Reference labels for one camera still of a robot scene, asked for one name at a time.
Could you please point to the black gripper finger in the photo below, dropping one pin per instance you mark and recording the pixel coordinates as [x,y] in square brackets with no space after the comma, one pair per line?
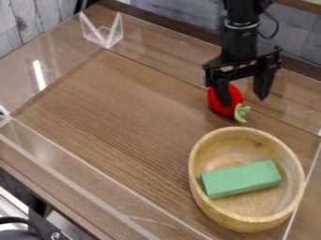
[222,91]
[264,77]

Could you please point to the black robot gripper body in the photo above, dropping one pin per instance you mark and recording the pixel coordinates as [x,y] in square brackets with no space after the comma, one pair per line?
[237,69]

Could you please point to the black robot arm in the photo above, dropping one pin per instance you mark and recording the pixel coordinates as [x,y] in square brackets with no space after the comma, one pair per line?
[243,58]

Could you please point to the red knitted strawberry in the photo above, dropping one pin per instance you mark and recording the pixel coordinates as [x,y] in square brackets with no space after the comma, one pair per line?
[237,110]

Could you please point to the light wooden bowl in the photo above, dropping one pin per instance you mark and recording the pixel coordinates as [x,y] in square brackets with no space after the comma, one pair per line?
[261,209]

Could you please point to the green rectangular block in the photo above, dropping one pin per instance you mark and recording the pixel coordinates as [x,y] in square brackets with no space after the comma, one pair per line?
[239,179]

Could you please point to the black metal stand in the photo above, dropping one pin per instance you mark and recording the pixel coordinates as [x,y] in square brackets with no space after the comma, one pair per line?
[24,214]

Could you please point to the clear acrylic enclosure wall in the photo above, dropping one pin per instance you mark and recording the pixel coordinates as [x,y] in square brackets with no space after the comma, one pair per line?
[106,109]

